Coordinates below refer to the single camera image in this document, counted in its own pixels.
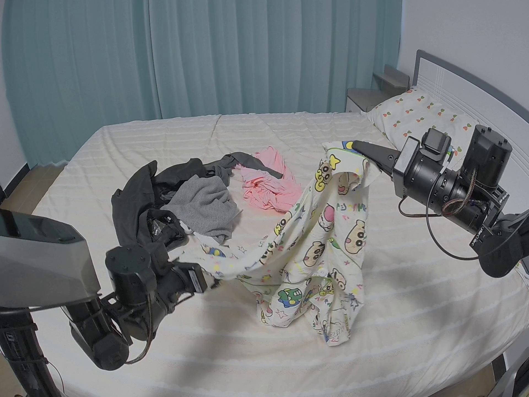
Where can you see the pile of clothes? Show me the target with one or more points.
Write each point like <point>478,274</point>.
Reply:
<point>132,205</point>

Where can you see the grey bedside table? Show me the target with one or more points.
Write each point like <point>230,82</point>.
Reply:
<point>372,97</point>

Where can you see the bed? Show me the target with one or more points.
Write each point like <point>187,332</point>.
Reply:
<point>372,304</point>

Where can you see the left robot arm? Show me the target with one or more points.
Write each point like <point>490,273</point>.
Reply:
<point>37,259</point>

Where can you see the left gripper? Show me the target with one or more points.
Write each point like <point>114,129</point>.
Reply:
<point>184,281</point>

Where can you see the pink garment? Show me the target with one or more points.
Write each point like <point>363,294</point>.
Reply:
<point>272,184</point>

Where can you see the white printed pillow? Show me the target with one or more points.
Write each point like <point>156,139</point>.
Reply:
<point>417,110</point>

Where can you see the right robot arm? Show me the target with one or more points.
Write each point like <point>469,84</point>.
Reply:
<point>489,155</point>

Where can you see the white printed pyjama top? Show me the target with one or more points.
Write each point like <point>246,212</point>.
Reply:
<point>330,238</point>

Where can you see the blue-green curtain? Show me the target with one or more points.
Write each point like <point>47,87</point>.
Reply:
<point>206,44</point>

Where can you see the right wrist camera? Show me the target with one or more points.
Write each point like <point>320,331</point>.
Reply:
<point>437,143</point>

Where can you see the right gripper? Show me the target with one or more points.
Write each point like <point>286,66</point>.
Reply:
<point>427,184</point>

